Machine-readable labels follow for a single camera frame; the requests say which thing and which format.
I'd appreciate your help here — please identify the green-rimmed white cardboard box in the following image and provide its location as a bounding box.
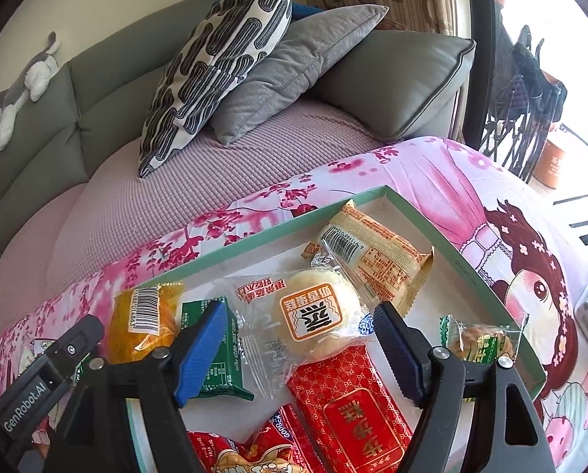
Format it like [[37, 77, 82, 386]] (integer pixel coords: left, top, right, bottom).
[[126, 184, 546, 473]]

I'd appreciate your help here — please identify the black and white patterned pillow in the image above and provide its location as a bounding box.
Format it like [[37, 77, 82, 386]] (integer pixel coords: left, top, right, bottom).
[[138, 0, 293, 179]]

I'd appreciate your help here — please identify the green round cake packet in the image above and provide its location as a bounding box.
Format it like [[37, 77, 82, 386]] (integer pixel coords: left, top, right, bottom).
[[439, 315, 528, 365]]

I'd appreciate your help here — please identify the red patterned snack packet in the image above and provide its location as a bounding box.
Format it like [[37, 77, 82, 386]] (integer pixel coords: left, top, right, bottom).
[[286, 345, 420, 473]]

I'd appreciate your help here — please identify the long red snack packet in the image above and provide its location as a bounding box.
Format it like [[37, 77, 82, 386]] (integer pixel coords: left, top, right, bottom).
[[188, 404, 324, 473]]

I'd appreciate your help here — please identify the pink printed blanket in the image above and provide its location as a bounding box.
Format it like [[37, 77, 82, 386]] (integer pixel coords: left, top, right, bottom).
[[0, 135, 588, 473]]

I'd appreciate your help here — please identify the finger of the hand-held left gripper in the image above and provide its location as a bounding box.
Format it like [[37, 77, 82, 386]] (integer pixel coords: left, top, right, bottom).
[[46, 314, 106, 381]]

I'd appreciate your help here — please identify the clear steamed cake packet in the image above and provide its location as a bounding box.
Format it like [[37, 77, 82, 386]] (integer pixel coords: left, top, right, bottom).
[[223, 266, 388, 400]]

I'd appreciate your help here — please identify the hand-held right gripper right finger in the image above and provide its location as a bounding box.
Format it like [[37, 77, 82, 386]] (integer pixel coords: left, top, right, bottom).
[[373, 302, 558, 473]]

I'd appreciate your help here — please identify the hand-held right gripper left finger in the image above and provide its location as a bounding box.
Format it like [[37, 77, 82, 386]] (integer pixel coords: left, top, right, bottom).
[[42, 300, 230, 473]]

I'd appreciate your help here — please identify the pink waffle sofa cover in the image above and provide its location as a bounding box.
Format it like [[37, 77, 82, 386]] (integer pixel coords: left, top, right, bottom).
[[0, 97, 398, 385]]

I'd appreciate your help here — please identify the dark door frame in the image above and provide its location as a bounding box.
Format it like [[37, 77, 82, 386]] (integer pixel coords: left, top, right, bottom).
[[464, 0, 509, 149]]

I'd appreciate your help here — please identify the grey pillow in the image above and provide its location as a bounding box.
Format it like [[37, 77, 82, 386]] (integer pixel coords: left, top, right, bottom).
[[210, 4, 390, 146]]

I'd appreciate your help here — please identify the grey-green sofa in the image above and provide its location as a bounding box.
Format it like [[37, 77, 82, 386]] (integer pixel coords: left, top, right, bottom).
[[0, 0, 477, 296]]

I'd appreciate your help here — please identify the dark green snack packet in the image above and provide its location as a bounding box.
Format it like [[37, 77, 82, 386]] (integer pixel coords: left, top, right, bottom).
[[180, 296, 255, 401]]

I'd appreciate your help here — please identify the yellow-orange snack packet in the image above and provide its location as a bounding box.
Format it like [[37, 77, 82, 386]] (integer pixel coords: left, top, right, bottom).
[[107, 282, 185, 365]]

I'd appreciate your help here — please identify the tan snack packet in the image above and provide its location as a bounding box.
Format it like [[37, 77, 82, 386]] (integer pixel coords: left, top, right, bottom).
[[301, 199, 435, 316]]

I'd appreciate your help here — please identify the grey and white plush dog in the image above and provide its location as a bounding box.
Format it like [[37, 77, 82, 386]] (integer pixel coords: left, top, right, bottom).
[[0, 31, 62, 151]]

